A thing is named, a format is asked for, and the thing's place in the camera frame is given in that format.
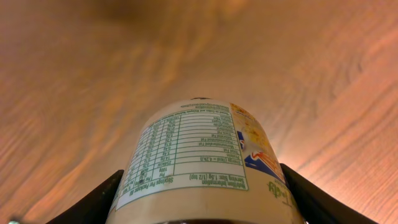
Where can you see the green lid jar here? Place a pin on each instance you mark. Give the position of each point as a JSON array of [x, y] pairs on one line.
[[203, 160]]

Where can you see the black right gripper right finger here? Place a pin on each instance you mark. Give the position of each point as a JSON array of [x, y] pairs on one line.
[[317, 206]]

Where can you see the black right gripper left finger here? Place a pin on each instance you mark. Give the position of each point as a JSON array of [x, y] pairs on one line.
[[94, 207]]

